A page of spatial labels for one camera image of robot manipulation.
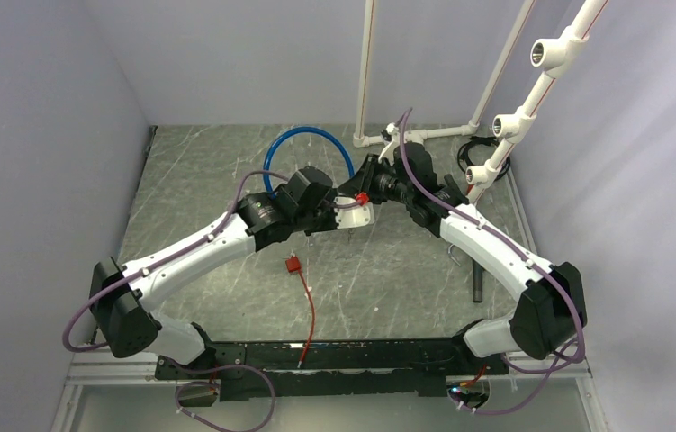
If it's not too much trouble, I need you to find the red cable lock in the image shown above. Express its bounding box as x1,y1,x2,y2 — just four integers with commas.
284,255,317,366

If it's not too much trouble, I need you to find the black coiled cable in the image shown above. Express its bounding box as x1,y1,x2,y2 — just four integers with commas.
455,135,513,180

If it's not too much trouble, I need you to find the dark grey rod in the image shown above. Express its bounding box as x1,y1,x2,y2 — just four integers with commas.
472,260,484,303

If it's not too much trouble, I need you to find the aluminium frame rail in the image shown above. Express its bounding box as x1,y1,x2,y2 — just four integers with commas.
52,349,610,431

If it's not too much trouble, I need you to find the white PVC pipe frame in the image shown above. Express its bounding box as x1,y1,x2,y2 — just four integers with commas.
353,0,610,207

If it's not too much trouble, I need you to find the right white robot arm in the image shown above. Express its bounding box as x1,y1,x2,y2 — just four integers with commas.
338,143,588,374

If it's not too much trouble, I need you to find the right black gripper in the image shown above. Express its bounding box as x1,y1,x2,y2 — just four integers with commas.
338,154,413,206

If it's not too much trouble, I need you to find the blue cable lock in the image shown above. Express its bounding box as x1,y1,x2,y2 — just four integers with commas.
262,125,356,185

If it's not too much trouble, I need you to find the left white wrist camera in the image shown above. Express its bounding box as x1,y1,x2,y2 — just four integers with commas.
333,192,375,230

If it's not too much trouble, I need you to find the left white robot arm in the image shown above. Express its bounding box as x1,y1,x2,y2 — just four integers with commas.
89,166,360,378

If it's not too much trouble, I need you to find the silver metal hook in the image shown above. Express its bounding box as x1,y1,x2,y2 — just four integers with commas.
447,244,462,266

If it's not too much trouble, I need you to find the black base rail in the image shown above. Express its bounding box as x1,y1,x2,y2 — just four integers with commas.
155,335,508,401

